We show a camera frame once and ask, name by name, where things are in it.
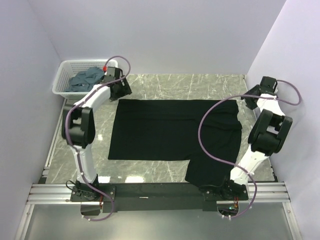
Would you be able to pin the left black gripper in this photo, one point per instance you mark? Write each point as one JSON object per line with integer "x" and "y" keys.
{"x": 126, "y": 90}

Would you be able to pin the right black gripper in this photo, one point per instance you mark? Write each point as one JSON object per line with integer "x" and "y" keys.
{"x": 249, "y": 104}

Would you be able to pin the black t shirt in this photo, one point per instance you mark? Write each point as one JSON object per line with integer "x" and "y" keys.
{"x": 207, "y": 133}

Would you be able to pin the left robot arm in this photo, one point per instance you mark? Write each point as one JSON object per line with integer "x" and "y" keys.
{"x": 79, "y": 128}

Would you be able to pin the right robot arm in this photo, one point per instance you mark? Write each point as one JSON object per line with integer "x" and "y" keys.
{"x": 266, "y": 137}

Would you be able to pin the grey blue t shirt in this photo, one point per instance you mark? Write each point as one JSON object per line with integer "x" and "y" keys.
{"x": 84, "y": 80}

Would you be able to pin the white plastic laundry basket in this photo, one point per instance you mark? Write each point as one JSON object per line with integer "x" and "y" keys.
{"x": 69, "y": 69}

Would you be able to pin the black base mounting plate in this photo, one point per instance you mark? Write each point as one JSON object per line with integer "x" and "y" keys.
{"x": 156, "y": 196}

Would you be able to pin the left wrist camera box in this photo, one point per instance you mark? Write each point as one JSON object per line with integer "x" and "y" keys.
{"x": 109, "y": 70}

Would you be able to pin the aluminium rail frame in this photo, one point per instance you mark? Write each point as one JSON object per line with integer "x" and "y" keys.
{"x": 50, "y": 215}

